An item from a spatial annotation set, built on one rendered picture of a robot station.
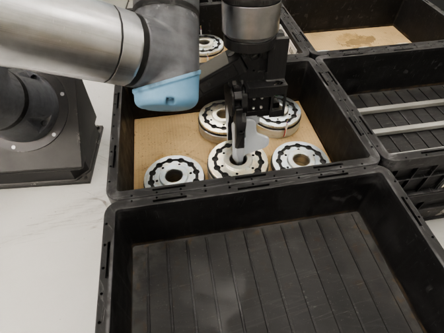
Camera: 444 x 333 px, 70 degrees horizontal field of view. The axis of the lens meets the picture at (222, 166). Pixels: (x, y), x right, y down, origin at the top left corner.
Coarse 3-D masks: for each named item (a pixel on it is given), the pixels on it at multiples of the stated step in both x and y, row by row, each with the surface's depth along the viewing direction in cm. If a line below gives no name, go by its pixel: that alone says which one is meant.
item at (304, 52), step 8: (128, 8) 80; (280, 16) 77; (288, 24) 75; (288, 32) 73; (296, 32) 72; (296, 40) 70; (304, 48) 67; (288, 56) 65; (296, 56) 65; (304, 56) 65; (200, 64) 63
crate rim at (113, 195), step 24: (120, 96) 56; (336, 96) 56; (120, 120) 52; (360, 144) 49; (288, 168) 45; (312, 168) 45; (336, 168) 45; (120, 192) 43; (144, 192) 43; (168, 192) 43
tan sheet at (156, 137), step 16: (304, 112) 69; (144, 128) 66; (160, 128) 66; (176, 128) 66; (192, 128) 66; (304, 128) 66; (144, 144) 63; (160, 144) 63; (176, 144) 63; (192, 144) 63; (208, 144) 63; (272, 144) 63; (320, 144) 63; (144, 160) 60
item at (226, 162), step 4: (228, 152) 54; (232, 152) 54; (224, 156) 53; (228, 156) 53; (244, 156) 54; (248, 156) 53; (224, 160) 52; (228, 160) 52; (248, 160) 52; (224, 164) 52; (228, 164) 52; (232, 164) 52; (244, 164) 52; (248, 164) 52; (232, 168) 51; (236, 168) 51; (240, 168) 51; (244, 168) 51
